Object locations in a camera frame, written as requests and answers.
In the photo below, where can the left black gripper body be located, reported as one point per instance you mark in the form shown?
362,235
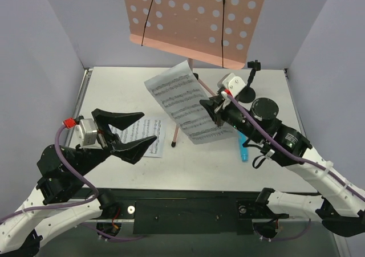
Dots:
108,138

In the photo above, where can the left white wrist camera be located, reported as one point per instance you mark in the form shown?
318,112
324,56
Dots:
86,132

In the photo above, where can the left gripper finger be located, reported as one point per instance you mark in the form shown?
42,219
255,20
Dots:
120,121
132,152

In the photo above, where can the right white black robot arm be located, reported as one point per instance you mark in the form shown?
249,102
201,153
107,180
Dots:
338,204

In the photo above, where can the blue toy microphone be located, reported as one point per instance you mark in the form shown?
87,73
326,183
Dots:
243,150

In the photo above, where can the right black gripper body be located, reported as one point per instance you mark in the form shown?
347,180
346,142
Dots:
218,114

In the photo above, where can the sheet music page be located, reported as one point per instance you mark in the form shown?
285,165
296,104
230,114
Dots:
143,128
178,92

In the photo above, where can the black microphone stand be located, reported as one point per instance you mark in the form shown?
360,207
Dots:
248,94

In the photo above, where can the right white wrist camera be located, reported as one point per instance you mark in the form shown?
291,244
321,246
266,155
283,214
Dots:
234,84

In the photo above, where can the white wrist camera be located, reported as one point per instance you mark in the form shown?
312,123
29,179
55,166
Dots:
234,84
86,132

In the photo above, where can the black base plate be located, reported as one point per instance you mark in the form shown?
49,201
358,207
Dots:
190,211

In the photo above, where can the pink perforated music stand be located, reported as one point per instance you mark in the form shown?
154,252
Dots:
217,32

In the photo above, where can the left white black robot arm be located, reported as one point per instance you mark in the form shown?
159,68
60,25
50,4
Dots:
63,198

